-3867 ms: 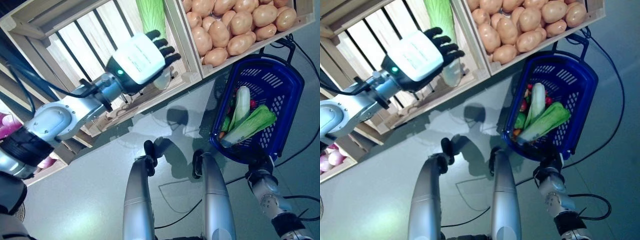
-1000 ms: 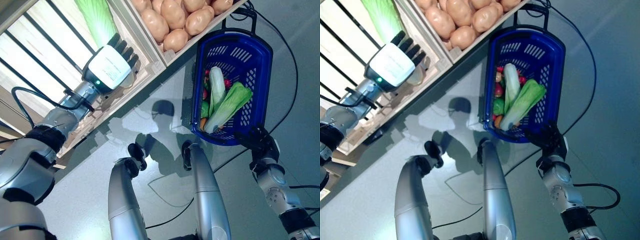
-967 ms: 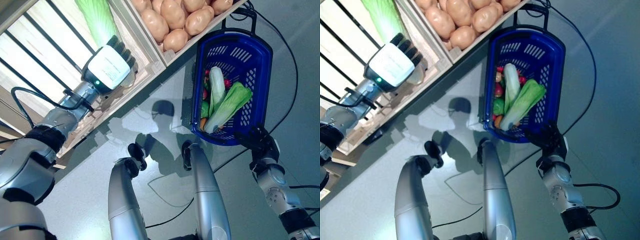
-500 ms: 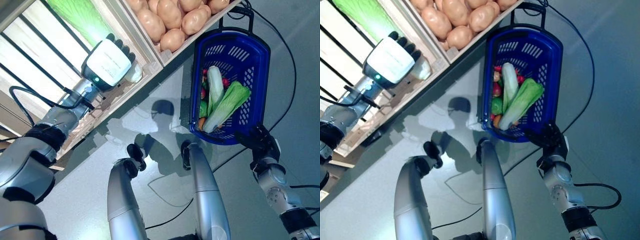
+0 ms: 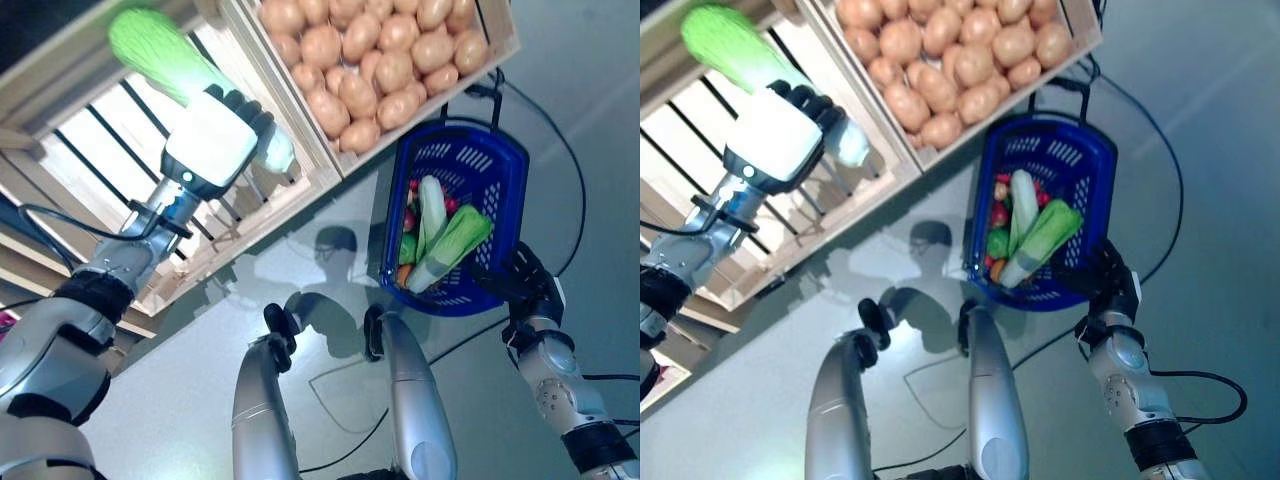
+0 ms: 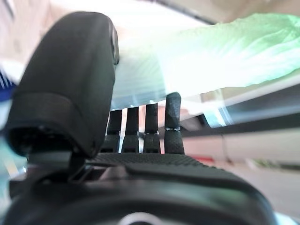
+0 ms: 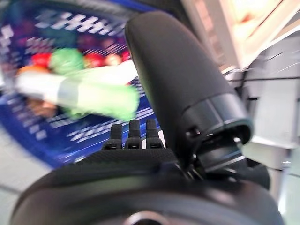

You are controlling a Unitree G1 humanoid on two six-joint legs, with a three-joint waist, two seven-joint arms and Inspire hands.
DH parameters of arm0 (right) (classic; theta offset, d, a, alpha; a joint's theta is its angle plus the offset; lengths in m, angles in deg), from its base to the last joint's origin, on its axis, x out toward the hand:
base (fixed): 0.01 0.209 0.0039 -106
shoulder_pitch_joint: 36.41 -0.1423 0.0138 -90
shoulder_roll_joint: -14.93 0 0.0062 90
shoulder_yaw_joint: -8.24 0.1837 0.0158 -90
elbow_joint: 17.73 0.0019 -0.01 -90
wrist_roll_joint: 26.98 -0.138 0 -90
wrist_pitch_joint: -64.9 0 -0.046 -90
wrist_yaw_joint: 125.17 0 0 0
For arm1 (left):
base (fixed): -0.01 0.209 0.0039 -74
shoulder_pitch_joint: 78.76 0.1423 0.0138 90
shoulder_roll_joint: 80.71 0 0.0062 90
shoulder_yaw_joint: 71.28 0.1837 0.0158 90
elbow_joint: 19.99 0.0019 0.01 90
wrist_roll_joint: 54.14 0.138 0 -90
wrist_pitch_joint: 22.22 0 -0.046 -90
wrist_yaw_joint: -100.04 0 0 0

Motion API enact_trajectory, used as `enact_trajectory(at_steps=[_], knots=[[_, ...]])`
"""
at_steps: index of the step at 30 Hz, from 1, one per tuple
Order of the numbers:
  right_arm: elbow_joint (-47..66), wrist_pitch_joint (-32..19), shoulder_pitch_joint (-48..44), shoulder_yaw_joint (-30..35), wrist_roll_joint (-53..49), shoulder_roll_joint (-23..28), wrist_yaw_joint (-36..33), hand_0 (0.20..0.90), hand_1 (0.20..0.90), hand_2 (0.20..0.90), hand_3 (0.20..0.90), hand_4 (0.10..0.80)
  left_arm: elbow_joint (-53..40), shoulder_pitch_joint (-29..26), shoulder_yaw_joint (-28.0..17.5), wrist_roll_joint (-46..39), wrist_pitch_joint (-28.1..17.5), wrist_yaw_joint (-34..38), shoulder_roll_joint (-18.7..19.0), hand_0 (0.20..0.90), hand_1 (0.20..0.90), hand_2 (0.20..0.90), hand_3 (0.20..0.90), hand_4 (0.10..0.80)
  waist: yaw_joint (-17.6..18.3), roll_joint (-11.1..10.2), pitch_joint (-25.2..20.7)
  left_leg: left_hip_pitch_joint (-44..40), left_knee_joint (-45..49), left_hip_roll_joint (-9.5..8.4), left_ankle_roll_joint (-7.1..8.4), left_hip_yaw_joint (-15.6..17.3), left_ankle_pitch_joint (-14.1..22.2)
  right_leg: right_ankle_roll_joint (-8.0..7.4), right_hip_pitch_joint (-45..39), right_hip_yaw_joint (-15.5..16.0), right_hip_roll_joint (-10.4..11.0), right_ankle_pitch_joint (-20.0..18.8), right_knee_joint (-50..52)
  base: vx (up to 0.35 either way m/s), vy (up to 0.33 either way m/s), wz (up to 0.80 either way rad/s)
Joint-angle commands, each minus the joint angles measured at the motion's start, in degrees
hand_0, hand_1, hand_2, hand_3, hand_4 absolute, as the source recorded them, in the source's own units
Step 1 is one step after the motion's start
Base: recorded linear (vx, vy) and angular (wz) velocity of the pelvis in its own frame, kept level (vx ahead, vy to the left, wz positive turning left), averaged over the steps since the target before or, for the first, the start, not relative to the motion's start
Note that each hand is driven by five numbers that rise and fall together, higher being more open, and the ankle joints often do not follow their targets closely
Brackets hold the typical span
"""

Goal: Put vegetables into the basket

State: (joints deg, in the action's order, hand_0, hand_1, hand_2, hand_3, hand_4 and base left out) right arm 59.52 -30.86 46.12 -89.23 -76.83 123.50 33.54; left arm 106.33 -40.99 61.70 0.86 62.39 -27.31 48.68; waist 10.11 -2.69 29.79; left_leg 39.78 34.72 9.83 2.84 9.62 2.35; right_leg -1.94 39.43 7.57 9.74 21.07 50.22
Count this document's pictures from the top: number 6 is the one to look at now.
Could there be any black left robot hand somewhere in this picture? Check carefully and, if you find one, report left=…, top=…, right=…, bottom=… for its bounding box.
left=0, top=11, right=282, bottom=225

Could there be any napa cabbage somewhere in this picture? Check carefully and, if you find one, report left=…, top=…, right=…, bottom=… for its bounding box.
left=110, top=13, right=300, bottom=111

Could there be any blue plastic shopping basket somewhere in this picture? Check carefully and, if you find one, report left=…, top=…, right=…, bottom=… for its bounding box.
left=0, top=67, right=15, bottom=101

